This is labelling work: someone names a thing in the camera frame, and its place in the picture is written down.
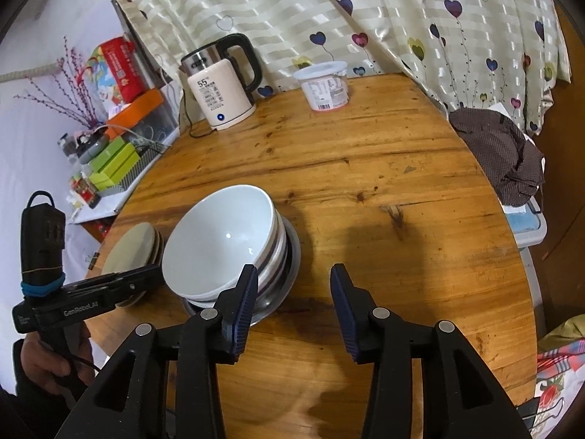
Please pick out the orange lidded container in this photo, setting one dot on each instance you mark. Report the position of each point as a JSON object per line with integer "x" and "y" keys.
{"x": 148, "y": 115}

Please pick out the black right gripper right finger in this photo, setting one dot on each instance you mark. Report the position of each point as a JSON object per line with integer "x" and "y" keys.
{"x": 461, "y": 397}

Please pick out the steel dish under bowls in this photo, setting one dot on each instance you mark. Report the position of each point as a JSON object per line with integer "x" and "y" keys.
{"x": 274, "y": 291}

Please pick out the red snack packet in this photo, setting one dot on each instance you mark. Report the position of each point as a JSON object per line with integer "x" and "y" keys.
{"x": 118, "y": 54}

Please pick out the light blue plastic stool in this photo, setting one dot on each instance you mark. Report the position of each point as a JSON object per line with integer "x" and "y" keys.
{"x": 527, "y": 223}

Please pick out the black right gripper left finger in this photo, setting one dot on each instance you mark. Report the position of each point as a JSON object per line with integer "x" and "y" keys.
{"x": 129, "y": 396}

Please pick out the large grey-green plate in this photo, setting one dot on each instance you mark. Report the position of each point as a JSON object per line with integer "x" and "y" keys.
{"x": 134, "y": 249}

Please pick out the floral plaid fabric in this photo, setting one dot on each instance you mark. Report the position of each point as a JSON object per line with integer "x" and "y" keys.
{"x": 560, "y": 382}

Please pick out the red label jar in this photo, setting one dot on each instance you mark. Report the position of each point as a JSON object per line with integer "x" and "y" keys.
{"x": 86, "y": 191}

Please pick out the heart pattern curtain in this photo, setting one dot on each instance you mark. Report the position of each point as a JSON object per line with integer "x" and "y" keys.
{"x": 462, "y": 53}

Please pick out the brown dotted cloth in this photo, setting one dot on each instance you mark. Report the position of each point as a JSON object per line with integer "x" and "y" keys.
{"x": 512, "y": 164}

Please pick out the lime green box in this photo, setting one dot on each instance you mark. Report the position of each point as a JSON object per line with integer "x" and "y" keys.
{"x": 115, "y": 169}

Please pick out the grey shelf rack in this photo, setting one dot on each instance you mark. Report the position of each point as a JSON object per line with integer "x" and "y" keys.
{"x": 111, "y": 205}

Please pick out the cream electric kettle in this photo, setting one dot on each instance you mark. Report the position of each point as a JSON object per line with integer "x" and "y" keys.
{"x": 217, "y": 81}

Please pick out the grey case on boxes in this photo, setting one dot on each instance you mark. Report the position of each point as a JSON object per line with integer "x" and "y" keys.
{"x": 92, "y": 147}

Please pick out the white plastic yogurt tub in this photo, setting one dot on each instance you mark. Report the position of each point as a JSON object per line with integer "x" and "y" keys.
{"x": 324, "y": 85}

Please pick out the smaller grey-green plate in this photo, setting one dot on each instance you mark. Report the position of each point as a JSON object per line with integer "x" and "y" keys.
{"x": 154, "y": 258}

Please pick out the person's left hand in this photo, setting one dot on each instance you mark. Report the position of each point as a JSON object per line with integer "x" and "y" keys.
{"x": 42, "y": 366}

